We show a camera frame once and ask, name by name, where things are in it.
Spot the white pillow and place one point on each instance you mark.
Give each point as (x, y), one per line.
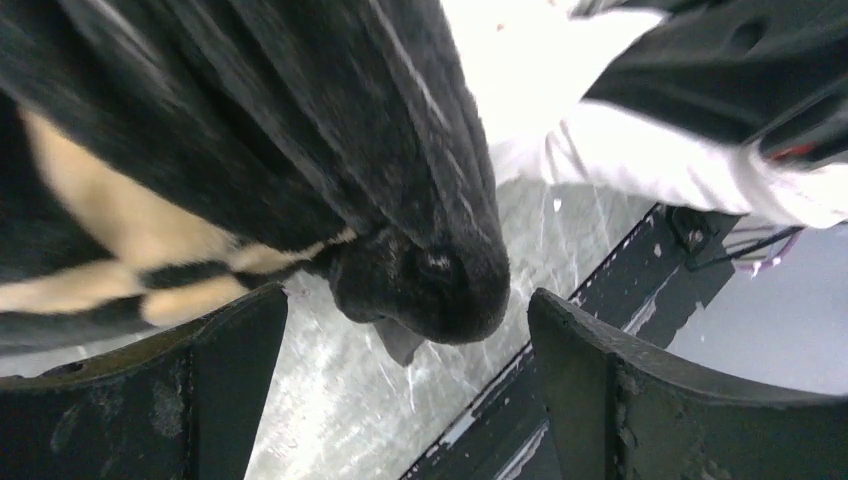
(529, 65)

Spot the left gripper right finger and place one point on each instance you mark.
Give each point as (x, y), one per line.
(622, 408)

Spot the black pillowcase with beige flowers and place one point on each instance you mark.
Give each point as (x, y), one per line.
(161, 159)

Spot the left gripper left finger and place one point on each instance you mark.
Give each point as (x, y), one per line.
(181, 404)

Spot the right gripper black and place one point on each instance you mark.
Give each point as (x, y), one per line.
(767, 74)

